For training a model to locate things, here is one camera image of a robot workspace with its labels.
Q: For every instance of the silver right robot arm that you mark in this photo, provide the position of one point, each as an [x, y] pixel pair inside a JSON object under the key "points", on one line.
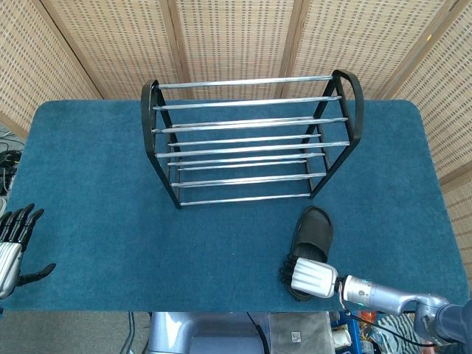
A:
{"points": [[391, 295]]}

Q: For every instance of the black and silver left hand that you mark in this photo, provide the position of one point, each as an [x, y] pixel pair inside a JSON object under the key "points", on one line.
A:
{"points": [[9, 254]]}

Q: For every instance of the grey cloth with QR label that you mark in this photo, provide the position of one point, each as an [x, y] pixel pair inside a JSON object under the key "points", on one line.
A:
{"points": [[295, 333]]}

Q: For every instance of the blue carpet mat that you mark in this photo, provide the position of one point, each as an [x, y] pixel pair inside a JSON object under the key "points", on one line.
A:
{"points": [[110, 221]]}

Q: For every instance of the woven wooden folding screen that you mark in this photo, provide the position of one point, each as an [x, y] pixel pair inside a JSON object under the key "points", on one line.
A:
{"points": [[236, 37]]}

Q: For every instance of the black and silver right hand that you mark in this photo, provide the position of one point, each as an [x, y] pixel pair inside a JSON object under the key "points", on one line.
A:
{"points": [[311, 276]]}

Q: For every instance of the black and chrome shoe rack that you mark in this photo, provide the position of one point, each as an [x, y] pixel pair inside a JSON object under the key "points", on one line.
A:
{"points": [[146, 121]]}

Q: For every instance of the zebra striped fabric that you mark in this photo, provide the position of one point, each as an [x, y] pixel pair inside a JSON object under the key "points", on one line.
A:
{"points": [[394, 332]]}

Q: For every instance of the black slipper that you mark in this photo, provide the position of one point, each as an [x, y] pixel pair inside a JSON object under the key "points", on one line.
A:
{"points": [[313, 225]]}

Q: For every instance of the grey robot torso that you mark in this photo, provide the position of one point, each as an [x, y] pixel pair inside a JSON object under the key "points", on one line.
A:
{"points": [[191, 333]]}

